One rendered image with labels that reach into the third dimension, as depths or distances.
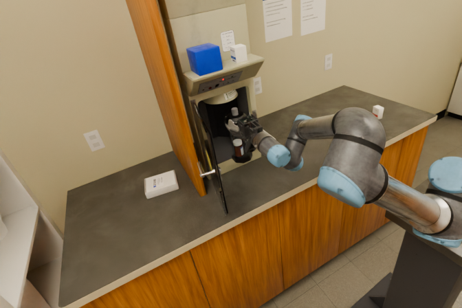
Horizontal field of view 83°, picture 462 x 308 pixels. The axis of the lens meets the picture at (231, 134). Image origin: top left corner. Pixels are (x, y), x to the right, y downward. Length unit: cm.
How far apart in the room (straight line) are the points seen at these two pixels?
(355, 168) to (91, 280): 99
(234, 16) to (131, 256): 103
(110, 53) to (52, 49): 24
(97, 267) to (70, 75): 87
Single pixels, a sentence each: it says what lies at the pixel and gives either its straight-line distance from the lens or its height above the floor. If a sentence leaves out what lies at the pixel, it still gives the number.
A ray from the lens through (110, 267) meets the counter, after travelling 121.
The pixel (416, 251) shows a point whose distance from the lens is 138.
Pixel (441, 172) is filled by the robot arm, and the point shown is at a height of 122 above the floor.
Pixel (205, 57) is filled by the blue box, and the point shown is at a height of 157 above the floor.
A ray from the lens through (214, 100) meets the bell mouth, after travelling 123.
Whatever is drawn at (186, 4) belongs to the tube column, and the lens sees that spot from 108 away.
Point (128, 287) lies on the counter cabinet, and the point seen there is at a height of 83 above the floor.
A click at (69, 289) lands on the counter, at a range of 124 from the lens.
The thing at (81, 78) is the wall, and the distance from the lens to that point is 150.
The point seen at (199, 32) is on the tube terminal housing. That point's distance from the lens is 110.
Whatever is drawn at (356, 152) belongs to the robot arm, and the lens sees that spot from 66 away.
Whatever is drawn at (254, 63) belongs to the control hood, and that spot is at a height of 150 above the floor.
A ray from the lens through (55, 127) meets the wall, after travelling 158.
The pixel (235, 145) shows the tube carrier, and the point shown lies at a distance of 122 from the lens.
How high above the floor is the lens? 181
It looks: 31 degrees down
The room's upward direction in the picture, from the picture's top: 10 degrees counter-clockwise
